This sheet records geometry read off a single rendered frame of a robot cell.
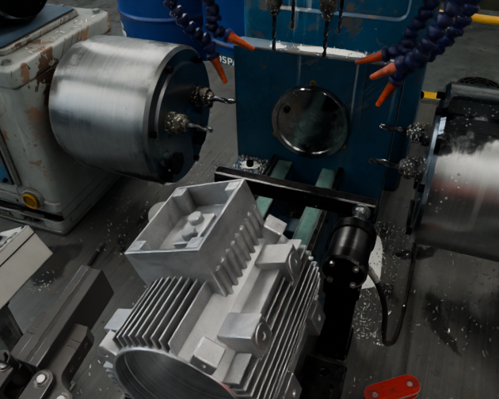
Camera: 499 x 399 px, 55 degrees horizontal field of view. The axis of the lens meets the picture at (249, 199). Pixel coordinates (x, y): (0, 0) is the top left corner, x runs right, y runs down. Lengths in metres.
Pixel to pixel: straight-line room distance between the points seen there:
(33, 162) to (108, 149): 0.18
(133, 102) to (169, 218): 0.26
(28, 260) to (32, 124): 0.33
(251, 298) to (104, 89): 0.45
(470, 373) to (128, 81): 0.69
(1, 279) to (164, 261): 0.21
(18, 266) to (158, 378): 0.21
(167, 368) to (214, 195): 0.21
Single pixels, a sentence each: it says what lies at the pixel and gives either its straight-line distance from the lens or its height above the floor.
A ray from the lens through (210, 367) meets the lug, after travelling 0.46.
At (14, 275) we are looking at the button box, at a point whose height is 1.05.
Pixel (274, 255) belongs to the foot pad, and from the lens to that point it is 0.53.
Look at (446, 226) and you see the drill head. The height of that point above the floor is 1.03.
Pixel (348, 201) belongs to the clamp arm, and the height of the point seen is 1.03.
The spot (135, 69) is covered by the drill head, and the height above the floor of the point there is 1.15.
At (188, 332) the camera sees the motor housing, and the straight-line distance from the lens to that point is 0.48.
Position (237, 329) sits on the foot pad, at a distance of 0.47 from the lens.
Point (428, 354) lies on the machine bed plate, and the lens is 0.85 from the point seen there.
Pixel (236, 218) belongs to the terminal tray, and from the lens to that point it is 0.53.
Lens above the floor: 1.48
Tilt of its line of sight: 40 degrees down
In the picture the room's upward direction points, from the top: 1 degrees counter-clockwise
